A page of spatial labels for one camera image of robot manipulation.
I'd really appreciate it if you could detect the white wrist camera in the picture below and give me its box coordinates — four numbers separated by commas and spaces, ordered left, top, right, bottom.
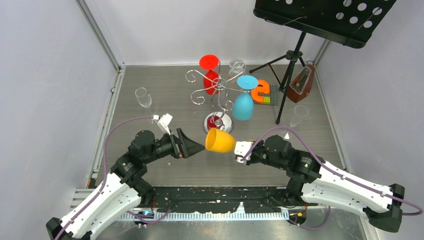
233, 141, 255, 165
156, 113, 173, 135

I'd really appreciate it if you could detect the orange letter e toy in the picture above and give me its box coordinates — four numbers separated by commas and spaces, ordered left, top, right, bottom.
250, 79, 271, 105

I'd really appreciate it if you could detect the clear champagne flute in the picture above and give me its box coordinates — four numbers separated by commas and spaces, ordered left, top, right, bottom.
288, 104, 309, 128

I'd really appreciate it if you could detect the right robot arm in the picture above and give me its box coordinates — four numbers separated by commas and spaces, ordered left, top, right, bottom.
236, 135, 405, 233

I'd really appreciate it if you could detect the green lego brick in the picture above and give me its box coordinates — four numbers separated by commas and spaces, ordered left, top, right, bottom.
262, 96, 271, 104

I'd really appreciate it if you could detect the blue wine glass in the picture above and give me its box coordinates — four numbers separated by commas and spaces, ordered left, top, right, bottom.
232, 75, 259, 121

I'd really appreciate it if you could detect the chrome wine glass rack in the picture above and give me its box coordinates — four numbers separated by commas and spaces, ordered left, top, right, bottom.
185, 69, 239, 133

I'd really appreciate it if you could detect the grey lego baseplate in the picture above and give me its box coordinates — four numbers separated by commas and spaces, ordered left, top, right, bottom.
253, 85, 280, 106

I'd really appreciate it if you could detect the red wine glass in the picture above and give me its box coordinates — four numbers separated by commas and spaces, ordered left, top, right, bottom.
199, 54, 220, 96

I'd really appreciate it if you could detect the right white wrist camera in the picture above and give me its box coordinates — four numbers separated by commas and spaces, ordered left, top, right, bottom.
233, 141, 255, 165

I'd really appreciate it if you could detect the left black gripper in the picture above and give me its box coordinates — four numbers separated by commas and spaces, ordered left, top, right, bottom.
144, 127, 205, 164

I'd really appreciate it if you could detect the brown wooden metronome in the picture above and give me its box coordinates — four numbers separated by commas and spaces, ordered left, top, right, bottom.
287, 64, 316, 103

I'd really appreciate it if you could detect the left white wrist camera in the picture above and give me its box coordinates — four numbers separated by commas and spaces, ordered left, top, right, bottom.
156, 113, 173, 135

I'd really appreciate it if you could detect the black music stand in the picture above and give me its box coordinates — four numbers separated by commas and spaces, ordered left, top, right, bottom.
253, 0, 395, 124

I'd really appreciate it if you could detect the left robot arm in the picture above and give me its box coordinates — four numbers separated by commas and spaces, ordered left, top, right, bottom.
46, 128, 205, 240

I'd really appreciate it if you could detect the clear wine glass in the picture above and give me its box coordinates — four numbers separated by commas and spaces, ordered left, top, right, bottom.
134, 87, 159, 124

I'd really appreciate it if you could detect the yellow wine glass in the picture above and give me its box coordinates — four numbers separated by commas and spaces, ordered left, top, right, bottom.
205, 128, 237, 153

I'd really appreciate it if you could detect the small clear glass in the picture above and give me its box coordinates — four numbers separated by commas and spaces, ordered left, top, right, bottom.
228, 59, 246, 80

